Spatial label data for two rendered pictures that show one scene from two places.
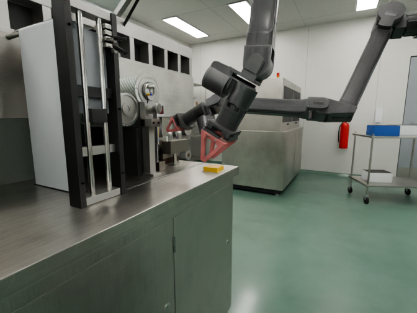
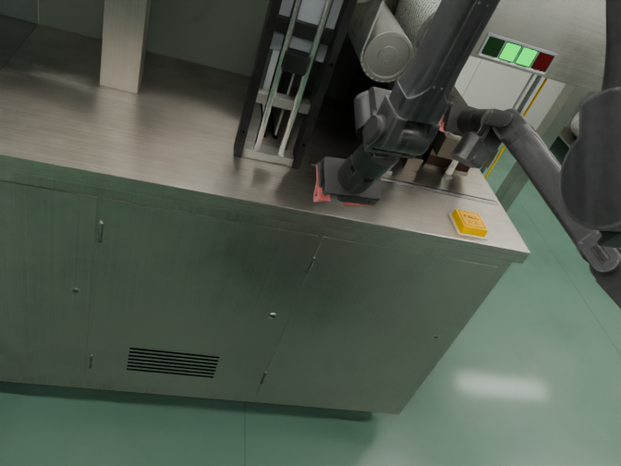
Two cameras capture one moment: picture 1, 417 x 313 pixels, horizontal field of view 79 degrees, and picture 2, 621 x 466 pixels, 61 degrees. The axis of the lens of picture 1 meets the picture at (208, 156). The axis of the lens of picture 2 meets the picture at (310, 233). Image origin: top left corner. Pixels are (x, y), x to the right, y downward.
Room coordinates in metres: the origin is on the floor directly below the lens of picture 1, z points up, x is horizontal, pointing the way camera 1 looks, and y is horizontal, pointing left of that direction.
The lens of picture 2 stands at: (0.04, -0.53, 1.56)
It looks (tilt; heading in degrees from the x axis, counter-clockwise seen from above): 37 degrees down; 42
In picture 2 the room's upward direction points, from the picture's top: 22 degrees clockwise
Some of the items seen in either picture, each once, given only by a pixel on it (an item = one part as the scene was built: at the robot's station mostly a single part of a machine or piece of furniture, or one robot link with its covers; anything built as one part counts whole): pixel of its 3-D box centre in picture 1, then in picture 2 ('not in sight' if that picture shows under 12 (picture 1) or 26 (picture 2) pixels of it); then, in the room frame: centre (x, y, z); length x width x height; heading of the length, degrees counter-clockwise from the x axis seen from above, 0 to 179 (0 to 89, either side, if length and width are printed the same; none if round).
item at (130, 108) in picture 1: (105, 108); (378, 37); (1.04, 0.42, 1.17); 0.26 x 0.12 x 0.12; 62
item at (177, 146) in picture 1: (149, 143); (445, 116); (1.33, 0.31, 1.00); 0.40 x 0.16 x 0.06; 62
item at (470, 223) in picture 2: (213, 168); (469, 223); (1.12, -0.02, 0.91); 0.07 x 0.07 x 0.02; 62
